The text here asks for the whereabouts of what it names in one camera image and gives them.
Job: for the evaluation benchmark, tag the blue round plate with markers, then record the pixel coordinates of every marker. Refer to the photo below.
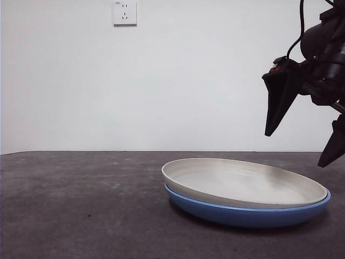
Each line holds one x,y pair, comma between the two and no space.
229,217

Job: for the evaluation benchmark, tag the white wall socket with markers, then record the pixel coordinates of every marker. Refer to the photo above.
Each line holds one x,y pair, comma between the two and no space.
124,13

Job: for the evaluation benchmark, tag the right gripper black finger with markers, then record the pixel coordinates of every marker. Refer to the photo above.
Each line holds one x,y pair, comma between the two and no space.
281,91
335,145

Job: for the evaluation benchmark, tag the white round plate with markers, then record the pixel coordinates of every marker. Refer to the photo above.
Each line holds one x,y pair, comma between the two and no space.
229,183

